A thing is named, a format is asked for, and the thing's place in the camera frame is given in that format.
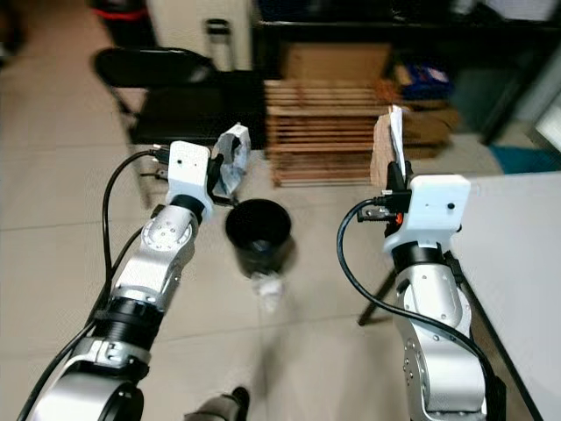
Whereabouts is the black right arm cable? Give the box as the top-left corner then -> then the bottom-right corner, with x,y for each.
336,200 -> 505,413

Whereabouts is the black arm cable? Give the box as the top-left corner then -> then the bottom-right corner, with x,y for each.
336,200 -> 505,413
18,145 -> 176,421

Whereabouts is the black bin with red bag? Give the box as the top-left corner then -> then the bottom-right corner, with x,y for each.
92,0 -> 152,40

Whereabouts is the blue floor mat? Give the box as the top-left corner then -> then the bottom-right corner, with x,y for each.
488,145 -> 561,175

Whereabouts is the robot left leg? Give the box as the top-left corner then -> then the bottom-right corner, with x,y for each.
184,389 -> 251,421

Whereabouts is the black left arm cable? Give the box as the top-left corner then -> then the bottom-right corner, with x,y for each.
18,145 -> 176,421

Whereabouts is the plain brown cardboard box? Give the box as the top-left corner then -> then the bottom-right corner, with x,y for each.
282,42 -> 394,82

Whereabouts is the black desk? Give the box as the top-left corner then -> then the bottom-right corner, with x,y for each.
250,0 -> 561,146

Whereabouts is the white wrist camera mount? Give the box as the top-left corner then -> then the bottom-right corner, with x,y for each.
167,140 -> 214,211
384,174 -> 472,255

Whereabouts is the black folding chair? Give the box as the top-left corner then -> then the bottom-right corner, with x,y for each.
95,46 -> 264,185

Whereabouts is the crumpled clear plastic wrap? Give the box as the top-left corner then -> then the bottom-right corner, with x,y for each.
250,272 -> 286,314

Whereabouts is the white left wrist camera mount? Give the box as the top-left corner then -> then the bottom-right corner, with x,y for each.
167,140 -> 214,211

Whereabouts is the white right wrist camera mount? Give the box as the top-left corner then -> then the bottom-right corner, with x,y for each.
384,174 -> 472,255

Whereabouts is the printed brown cardboard box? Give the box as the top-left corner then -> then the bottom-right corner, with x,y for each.
403,105 -> 461,148

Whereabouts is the black round rubbish bin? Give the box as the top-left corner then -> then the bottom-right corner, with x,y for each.
224,198 -> 294,277

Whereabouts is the small torn brown cardboard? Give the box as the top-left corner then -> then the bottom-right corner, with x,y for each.
371,105 -> 408,189

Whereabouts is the grey framed glass door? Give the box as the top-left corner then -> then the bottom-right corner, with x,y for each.
535,105 -> 561,152

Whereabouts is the white printed paper packet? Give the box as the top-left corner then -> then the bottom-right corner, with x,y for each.
215,123 -> 253,198

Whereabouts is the wooden slatted shoe rack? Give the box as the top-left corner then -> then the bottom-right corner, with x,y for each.
263,79 -> 395,188

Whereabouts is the white flat box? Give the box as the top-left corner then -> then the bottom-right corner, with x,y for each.
486,0 -> 561,20

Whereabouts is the black suitcase with handle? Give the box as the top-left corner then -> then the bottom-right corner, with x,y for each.
204,18 -> 268,146

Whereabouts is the blue printed box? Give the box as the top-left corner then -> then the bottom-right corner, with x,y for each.
394,57 -> 455,102

